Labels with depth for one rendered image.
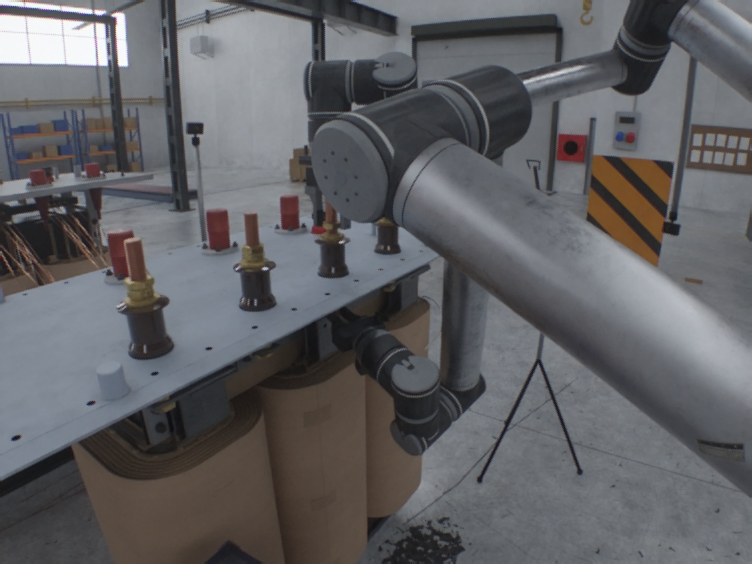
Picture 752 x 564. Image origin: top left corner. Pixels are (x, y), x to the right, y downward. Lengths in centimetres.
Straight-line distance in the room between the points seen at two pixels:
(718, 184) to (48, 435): 1405
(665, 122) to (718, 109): 836
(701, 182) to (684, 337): 1362
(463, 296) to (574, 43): 1370
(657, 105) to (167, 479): 555
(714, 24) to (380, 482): 182
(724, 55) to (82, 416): 145
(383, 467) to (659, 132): 480
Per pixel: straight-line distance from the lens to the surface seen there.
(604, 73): 144
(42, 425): 77
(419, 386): 99
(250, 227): 99
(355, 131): 57
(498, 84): 77
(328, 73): 113
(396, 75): 109
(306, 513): 156
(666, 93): 579
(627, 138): 561
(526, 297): 51
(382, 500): 203
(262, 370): 129
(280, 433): 136
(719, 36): 132
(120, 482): 111
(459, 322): 101
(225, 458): 111
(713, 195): 1415
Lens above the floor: 174
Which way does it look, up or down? 19 degrees down
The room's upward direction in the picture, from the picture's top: straight up
